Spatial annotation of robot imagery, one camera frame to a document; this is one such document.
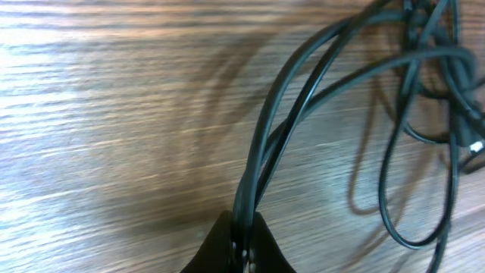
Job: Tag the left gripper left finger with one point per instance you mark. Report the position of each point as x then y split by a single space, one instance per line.
215 253

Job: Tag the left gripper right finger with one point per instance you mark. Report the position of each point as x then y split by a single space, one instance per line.
265 255

